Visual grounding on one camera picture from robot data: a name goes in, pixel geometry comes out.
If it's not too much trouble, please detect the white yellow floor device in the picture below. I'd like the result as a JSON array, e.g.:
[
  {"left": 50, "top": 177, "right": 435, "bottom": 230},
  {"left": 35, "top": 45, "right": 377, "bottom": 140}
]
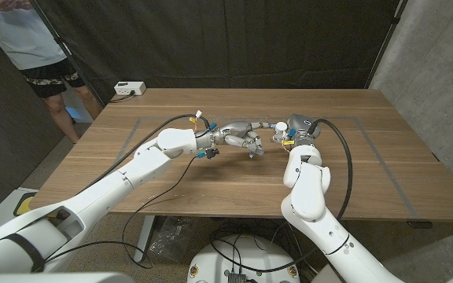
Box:
[{"left": 0, "top": 187, "right": 39, "bottom": 237}]

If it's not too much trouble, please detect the black left wrist camera module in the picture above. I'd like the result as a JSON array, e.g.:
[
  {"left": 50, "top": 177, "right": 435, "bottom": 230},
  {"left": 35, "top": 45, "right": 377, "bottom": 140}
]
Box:
[{"left": 195, "top": 146, "right": 220, "bottom": 160}]

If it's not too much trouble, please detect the white power strip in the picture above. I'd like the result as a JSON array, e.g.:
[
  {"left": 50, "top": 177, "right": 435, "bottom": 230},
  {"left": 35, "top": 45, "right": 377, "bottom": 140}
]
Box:
[{"left": 113, "top": 81, "right": 147, "bottom": 97}]

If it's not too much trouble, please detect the clear medicine bottle white cap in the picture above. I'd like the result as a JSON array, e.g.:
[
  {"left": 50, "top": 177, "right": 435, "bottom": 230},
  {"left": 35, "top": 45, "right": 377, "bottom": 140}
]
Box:
[{"left": 273, "top": 121, "right": 289, "bottom": 142}]

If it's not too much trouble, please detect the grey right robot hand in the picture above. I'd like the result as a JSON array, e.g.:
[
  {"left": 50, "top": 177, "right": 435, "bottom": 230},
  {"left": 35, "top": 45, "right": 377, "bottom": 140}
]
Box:
[{"left": 271, "top": 113, "right": 322, "bottom": 147}]

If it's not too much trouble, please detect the black power strip cable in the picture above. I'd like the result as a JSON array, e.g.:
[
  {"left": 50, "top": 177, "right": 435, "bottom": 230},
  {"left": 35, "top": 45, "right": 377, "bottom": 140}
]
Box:
[{"left": 109, "top": 90, "right": 136, "bottom": 105}]

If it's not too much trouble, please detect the black backdrop stand pole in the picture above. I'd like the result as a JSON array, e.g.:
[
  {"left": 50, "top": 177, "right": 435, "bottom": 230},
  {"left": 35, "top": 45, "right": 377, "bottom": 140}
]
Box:
[
  {"left": 363, "top": 0, "right": 408, "bottom": 90},
  {"left": 28, "top": 0, "right": 106, "bottom": 109}
]

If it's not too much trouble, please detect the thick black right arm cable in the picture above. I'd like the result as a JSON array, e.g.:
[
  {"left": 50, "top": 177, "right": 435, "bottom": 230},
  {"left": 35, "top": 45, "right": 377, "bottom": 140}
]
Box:
[{"left": 209, "top": 118, "right": 354, "bottom": 274}]

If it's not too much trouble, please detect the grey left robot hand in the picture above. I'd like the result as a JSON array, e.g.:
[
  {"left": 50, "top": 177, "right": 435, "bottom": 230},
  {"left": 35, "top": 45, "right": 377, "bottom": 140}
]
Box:
[{"left": 197, "top": 120, "right": 277, "bottom": 160}]

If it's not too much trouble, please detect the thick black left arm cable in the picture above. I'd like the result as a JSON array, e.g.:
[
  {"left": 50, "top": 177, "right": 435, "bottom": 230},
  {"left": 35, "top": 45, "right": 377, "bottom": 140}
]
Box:
[{"left": 75, "top": 113, "right": 212, "bottom": 196}]

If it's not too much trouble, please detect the person in light shirt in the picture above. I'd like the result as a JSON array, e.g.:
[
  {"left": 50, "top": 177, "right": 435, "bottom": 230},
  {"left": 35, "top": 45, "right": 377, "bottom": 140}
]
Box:
[{"left": 0, "top": 0, "right": 104, "bottom": 145}]

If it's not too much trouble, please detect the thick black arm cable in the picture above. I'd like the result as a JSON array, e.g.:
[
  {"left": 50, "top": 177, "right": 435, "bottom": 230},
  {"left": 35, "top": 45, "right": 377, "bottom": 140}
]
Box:
[
  {"left": 75, "top": 113, "right": 212, "bottom": 196},
  {"left": 209, "top": 118, "right": 354, "bottom": 274}
]

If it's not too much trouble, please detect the white table leg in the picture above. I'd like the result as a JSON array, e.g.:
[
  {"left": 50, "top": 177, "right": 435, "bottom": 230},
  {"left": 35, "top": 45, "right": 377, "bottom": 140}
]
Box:
[{"left": 133, "top": 215, "right": 157, "bottom": 263}]

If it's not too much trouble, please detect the clear plastic bag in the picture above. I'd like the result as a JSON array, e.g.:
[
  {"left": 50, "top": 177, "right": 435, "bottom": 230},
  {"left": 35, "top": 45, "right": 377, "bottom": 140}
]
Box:
[{"left": 149, "top": 215, "right": 198, "bottom": 263}]

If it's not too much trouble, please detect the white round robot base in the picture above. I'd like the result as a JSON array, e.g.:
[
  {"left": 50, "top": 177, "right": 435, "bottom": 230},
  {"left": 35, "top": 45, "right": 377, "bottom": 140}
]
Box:
[{"left": 186, "top": 234, "right": 301, "bottom": 283}]

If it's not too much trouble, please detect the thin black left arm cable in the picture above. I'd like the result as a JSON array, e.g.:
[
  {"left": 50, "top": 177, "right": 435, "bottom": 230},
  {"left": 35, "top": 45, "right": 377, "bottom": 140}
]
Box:
[{"left": 43, "top": 155, "right": 199, "bottom": 270}]

